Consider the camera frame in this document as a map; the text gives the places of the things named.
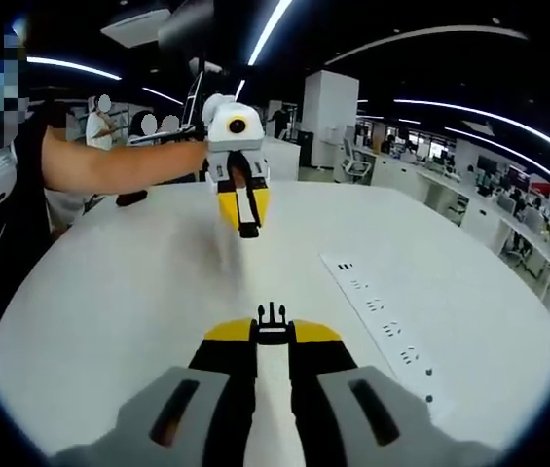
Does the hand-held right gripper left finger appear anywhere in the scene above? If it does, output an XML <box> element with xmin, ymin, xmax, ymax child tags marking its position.
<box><xmin>53</xmin><ymin>316</ymin><xmax>259</xmax><ymax>467</ymax></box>

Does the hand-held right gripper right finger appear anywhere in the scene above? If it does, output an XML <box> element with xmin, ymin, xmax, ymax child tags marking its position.
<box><xmin>288</xmin><ymin>318</ymin><xmax>499</xmax><ymax>467</ymax></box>

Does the black pronged plastic buckle part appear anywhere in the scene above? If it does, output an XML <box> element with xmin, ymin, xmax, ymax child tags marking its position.
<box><xmin>256</xmin><ymin>301</ymin><xmax>291</xmax><ymax>345</ymax></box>

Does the computer monitor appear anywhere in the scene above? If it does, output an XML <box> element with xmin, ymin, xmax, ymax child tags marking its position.
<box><xmin>181</xmin><ymin>72</ymin><xmax>207</xmax><ymax>132</ymax></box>

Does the white table socket strip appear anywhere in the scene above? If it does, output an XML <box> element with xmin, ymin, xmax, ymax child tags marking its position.
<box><xmin>320</xmin><ymin>251</ymin><xmax>444</xmax><ymax>410</ymax></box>

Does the black small object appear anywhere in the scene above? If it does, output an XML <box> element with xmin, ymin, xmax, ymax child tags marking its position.
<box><xmin>115</xmin><ymin>189</ymin><xmax>149</xmax><ymax>208</ymax></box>

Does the white office chair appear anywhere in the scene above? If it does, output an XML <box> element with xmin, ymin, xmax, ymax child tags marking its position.
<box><xmin>340</xmin><ymin>138</ymin><xmax>373</xmax><ymax>184</ymax></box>

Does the ceiling light strip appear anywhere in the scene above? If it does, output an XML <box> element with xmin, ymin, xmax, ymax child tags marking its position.
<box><xmin>393</xmin><ymin>98</ymin><xmax>550</xmax><ymax>169</ymax></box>
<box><xmin>444</xmin><ymin>126</ymin><xmax>550</xmax><ymax>162</ymax></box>
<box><xmin>25</xmin><ymin>55</ymin><xmax>123</xmax><ymax>82</ymax></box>
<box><xmin>247</xmin><ymin>0</ymin><xmax>295</xmax><ymax>67</ymax></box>

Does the ceiling air conditioner unit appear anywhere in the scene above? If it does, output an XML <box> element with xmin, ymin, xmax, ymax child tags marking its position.
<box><xmin>458</xmin><ymin>121</ymin><xmax>495</xmax><ymax>137</ymax></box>
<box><xmin>100</xmin><ymin>9</ymin><xmax>173</xmax><ymax>50</ymax></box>

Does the person's black shirt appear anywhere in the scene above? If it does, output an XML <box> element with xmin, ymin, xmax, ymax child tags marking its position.
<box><xmin>0</xmin><ymin>104</ymin><xmax>84</xmax><ymax>351</ymax></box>

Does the white office desk row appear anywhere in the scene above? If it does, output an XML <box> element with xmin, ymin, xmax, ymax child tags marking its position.
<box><xmin>371</xmin><ymin>148</ymin><xmax>550</xmax><ymax>303</ymax></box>

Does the red wall sign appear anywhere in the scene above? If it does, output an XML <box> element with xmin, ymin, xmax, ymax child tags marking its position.
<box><xmin>522</xmin><ymin>172</ymin><xmax>550</xmax><ymax>196</ymax></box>

